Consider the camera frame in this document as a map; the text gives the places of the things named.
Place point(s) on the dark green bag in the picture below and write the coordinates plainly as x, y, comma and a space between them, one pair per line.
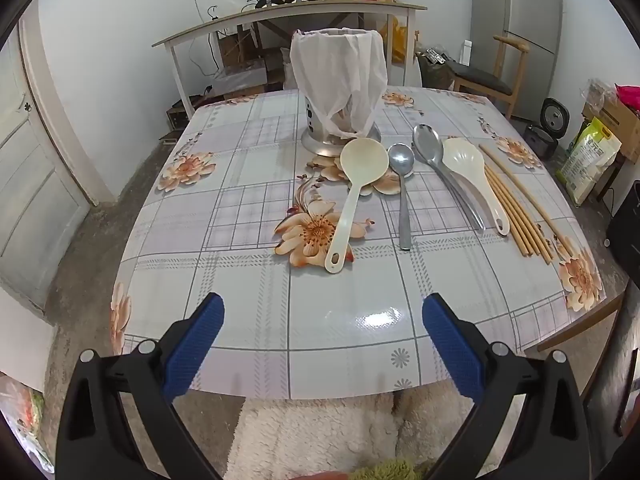
434, 72

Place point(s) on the white and green rice bag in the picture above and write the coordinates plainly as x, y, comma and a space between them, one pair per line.
587, 160

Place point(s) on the steel chopstick holder with bag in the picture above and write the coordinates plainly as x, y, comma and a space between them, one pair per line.
340, 70

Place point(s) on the white upright box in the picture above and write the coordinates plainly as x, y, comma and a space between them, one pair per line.
467, 52

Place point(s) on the wooden chair with dark seat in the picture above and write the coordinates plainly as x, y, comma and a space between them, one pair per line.
480, 77

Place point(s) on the grey refrigerator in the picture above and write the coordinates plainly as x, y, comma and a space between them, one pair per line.
530, 20

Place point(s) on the black rice cooker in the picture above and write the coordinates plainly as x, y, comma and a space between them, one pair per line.
542, 142

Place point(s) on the large steel spoon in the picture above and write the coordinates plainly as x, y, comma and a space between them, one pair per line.
427, 142

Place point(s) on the yellow plastic bag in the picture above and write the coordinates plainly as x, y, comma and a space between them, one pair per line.
397, 40

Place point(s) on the cream plastic ladle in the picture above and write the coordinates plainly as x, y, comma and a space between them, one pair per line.
364, 160

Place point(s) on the floral checked tablecloth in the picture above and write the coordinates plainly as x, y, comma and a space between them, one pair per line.
250, 310

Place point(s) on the white sack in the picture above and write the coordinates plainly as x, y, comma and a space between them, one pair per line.
289, 70

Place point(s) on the tan wooden chopstick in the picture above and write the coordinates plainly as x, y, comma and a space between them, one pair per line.
520, 192

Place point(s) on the small steel spoon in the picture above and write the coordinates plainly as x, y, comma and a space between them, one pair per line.
401, 157

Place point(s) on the plastic wrapped box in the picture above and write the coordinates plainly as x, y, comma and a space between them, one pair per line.
242, 77

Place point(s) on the small cardboard box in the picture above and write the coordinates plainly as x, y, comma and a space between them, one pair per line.
237, 47

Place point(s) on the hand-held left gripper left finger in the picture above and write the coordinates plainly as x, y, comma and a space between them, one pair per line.
195, 340

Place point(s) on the green fluffy cloth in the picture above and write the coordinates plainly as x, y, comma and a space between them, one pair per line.
385, 470

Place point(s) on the white panelled door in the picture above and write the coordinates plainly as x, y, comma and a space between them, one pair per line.
35, 185

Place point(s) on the pink crumpled bag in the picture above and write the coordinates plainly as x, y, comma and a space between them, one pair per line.
629, 96

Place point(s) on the long white-legged desk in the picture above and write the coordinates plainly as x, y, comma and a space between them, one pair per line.
280, 18

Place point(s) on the steel utensil holder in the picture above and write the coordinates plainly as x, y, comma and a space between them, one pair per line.
320, 142

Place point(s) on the printed plastic bag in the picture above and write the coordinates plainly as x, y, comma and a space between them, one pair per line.
25, 410

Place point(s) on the cream plastic rice spoon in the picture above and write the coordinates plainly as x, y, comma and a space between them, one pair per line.
462, 157

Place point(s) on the bundle of wooden chopsticks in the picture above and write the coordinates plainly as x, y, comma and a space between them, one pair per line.
516, 215

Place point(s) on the small dark stool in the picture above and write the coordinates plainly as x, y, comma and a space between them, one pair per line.
179, 115

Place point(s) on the large cardboard box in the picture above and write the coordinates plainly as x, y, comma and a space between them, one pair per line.
620, 120

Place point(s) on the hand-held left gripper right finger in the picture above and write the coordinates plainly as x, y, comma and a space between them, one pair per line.
450, 345

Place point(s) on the wooden dining table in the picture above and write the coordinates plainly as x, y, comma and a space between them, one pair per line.
580, 325

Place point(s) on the white fluffy rug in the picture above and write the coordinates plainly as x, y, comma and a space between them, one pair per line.
310, 435

